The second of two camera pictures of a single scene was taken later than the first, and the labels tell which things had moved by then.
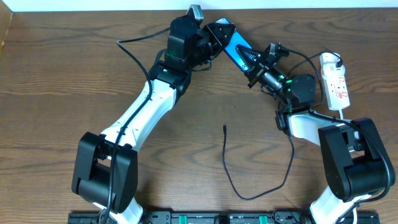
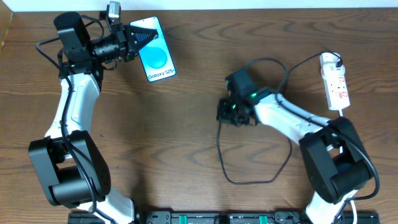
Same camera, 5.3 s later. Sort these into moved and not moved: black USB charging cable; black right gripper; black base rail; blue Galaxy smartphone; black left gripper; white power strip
Moved: black USB charging cable; black left gripper; black right gripper; blue Galaxy smartphone
Not moved: white power strip; black base rail
